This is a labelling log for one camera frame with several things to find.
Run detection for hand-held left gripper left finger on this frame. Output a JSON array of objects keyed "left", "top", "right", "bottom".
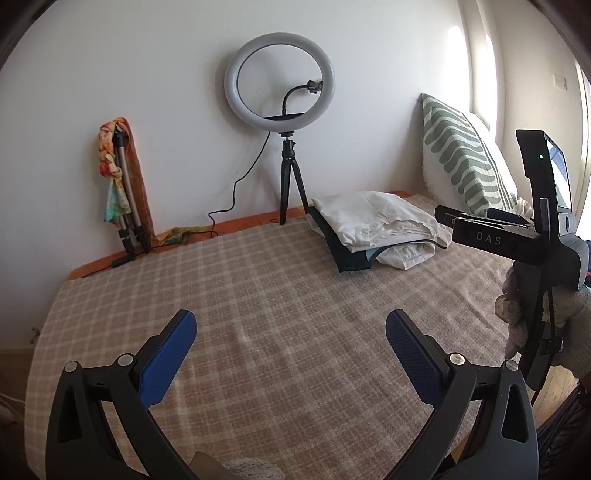
[{"left": 45, "top": 310, "right": 199, "bottom": 480}]

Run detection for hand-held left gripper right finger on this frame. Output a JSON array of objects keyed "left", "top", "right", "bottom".
[{"left": 385, "top": 309, "right": 539, "bottom": 480}]

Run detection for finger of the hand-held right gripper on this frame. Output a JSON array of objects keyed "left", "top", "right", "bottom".
[{"left": 434, "top": 204, "right": 536, "bottom": 228}]

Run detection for white shirt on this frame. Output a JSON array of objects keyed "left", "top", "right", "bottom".
[{"left": 311, "top": 191, "right": 451, "bottom": 254}]

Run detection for person's right hand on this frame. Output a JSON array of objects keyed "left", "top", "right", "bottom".
[{"left": 494, "top": 264, "right": 591, "bottom": 379}]

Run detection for person's left hand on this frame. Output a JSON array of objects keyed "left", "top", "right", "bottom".
[{"left": 224, "top": 457, "right": 284, "bottom": 480}]

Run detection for green patterned white pillow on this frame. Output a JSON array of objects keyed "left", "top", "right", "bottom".
[{"left": 420, "top": 92, "right": 534, "bottom": 219}]

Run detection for beige checked blanket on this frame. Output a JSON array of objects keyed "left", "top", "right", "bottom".
[{"left": 25, "top": 191, "right": 541, "bottom": 480}]

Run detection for white folded garment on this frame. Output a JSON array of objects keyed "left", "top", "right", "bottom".
[{"left": 375, "top": 241, "right": 437, "bottom": 271}]

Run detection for floral yellow cloth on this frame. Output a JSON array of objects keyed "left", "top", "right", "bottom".
[{"left": 152, "top": 225, "right": 206, "bottom": 247}]

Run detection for dark green folded garment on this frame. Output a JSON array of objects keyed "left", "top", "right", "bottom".
[{"left": 307, "top": 207, "right": 448, "bottom": 273}]

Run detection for colourful tie-dye scarf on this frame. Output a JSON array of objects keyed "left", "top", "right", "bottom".
[{"left": 97, "top": 117, "right": 132, "bottom": 227}]

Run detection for orange woven cloth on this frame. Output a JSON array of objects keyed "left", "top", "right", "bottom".
[{"left": 121, "top": 117, "right": 154, "bottom": 245}]

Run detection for folded silver tripod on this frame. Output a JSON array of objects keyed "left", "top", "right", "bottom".
[{"left": 111, "top": 131, "right": 151, "bottom": 254}]

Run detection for person's striped dark pants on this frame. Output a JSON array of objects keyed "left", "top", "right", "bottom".
[{"left": 538, "top": 383, "right": 588, "bottom": 462}]

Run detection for black ring light cable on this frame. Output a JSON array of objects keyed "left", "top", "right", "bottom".
[{"left": 78, "top": 133, "right": 273, "bottom": 281}]

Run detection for white ring light on tripod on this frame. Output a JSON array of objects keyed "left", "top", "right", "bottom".
[{"left": 224, "top": 31, "right": 334, "bottom": 227}]

